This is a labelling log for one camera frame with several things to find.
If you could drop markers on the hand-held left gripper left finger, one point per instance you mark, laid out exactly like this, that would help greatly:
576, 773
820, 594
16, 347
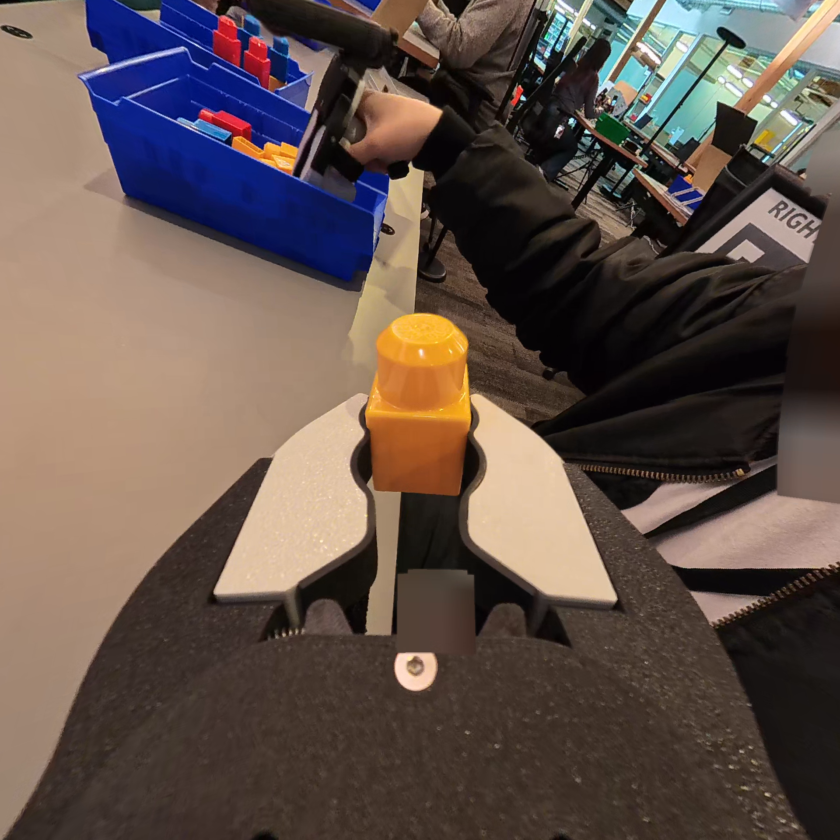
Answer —
295, 525

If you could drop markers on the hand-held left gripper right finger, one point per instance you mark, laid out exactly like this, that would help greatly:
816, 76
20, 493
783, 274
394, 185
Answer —
531, 525

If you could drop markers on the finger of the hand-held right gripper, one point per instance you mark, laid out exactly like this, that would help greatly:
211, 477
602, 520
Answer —
310, 148
334, 187

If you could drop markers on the red plastic block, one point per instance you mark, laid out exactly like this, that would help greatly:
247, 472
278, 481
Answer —
226, 43
257, 62
226, 124

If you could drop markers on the blue plastic bin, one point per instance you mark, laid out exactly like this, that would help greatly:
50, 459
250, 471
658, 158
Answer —
131, 26
229, 190

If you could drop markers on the yellow plastic block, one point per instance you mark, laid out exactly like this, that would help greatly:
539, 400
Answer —
420, 446

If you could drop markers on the person's right forearm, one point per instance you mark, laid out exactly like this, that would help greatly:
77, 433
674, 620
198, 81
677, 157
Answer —
590, 262

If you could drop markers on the group of yellow blocks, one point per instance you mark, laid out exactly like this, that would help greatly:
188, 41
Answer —
272, 154

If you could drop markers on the person's right hand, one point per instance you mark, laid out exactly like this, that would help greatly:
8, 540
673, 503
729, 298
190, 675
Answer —
394, 128

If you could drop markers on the tan document board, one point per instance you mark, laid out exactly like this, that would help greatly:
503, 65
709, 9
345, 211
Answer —
397, 13
709, 167

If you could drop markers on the person's black jacket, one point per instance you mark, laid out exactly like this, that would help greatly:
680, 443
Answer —
689, 420

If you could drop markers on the person's white garment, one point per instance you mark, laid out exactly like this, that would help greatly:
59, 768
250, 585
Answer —
735, 525

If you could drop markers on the green plastic bin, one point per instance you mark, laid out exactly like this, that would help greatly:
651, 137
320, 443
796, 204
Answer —
611, 128

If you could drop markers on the black white marker sign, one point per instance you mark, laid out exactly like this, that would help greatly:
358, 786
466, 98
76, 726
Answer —
768, 229

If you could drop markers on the black board panel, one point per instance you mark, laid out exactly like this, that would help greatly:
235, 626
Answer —
733, 128

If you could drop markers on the slanted wooden beam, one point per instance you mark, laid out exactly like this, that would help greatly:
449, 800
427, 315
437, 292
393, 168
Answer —
787, 52

